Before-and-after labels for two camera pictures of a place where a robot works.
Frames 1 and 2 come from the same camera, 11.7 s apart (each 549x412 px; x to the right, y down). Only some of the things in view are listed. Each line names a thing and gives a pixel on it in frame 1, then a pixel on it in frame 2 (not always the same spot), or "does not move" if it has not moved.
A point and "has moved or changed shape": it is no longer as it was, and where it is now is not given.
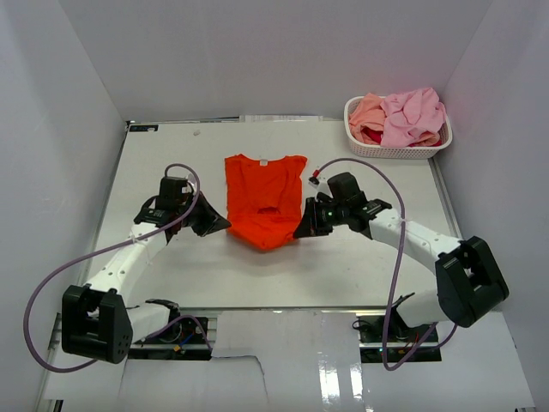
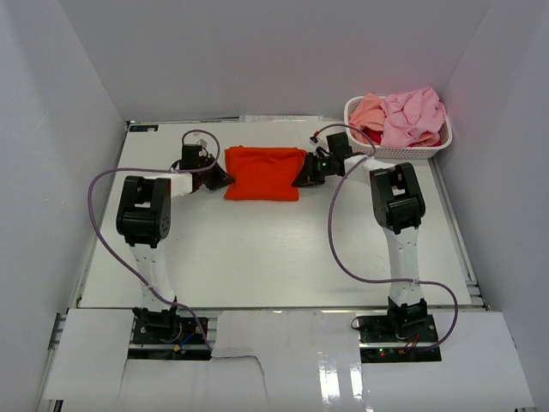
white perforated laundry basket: [400, 152] does not move
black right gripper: [310, 225] -> [307, 176]
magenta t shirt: [375, 135] does not move
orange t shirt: [263, 198] has moved or changed shape
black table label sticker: [143, 128] does not move
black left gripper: [212, 221] -> [221, 178]
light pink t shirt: [419, 109] does not move
